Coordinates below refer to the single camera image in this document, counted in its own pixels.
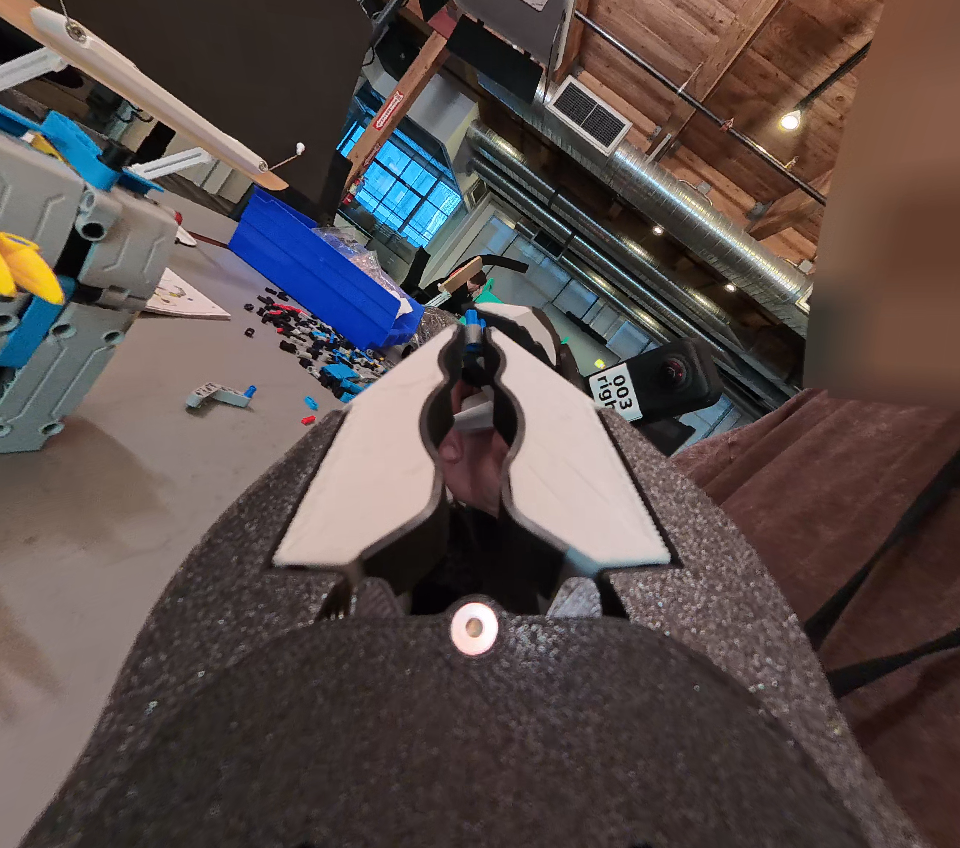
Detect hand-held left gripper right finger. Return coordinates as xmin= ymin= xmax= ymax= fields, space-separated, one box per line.
xmin=487 ymin=326 xmax=674 ymax=597

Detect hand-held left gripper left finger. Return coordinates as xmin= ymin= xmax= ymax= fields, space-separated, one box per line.
xmin=271 ymin=325 xmax=462 ymax=597

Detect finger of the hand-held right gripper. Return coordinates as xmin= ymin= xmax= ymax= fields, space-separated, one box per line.
xmin=486 ymin=304 xmax=558 ymax=369

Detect pile of small brick pieces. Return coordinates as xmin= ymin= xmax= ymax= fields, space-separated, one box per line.
xmin=241 ymin=289 xmax=391 ymax=402

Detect grey angled beam piece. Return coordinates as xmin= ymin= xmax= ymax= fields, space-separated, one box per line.
xmin=186 ymin=383 xmax=252 ymax=410

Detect blue grey brick robot model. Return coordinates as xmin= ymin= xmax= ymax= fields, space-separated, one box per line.
xmin=0 ymin=105 xmax=200 ymax=455

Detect grey desk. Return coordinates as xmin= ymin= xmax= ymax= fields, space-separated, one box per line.
xmin=0 ymin=188 xmax=421 ymax=848

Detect person's right hand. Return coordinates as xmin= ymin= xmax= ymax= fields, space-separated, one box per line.
xmin=438 ymin=383 xmax=515 ymax=519

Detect large paned window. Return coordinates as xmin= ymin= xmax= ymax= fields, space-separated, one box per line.
xmin=337 ymin=116 xmax=462 ymax=245

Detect brown shirt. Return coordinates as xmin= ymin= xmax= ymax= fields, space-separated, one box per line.
xmin=671 ymin=386 xmax=960 ymax=848

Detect clear bags in bin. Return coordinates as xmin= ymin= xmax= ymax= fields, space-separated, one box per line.
xmin=311 ymin=225 xmax=414 ymax=316

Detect white air vent grille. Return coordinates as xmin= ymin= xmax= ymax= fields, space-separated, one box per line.
xmin=546 ymin=74 xmax=635 ymax=156

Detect blue plastic bin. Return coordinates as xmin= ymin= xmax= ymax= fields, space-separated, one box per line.
xmin=228 ymin=188 xmax=423 ymax=350

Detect open instruction booklet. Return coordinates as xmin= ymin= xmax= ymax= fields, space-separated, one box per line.
xmin=142 ymin=266 xmax=232 ymax=320

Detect white folding book stand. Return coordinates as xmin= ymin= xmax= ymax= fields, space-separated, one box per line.
xmin=0 ymin=0 xmax=309 ymax=189

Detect black board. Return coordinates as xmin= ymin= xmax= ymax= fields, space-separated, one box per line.
xmin=0 ymin=0 xmax=376 ymax=226

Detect silver ventilation duct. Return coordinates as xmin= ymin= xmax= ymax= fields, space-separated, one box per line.
xmin=465 ymin=113 xmax=815 ymax=399

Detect wooden post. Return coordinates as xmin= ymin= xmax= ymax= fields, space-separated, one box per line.
xmin=341 ymin=30 xmax=451 ymax=189

